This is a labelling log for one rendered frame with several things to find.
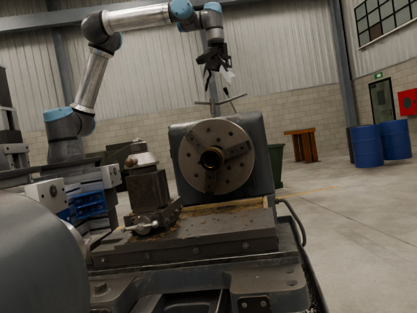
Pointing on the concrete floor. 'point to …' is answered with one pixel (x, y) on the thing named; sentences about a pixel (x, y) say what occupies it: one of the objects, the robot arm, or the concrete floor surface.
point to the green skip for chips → (276, 152)
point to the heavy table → (304, 145)
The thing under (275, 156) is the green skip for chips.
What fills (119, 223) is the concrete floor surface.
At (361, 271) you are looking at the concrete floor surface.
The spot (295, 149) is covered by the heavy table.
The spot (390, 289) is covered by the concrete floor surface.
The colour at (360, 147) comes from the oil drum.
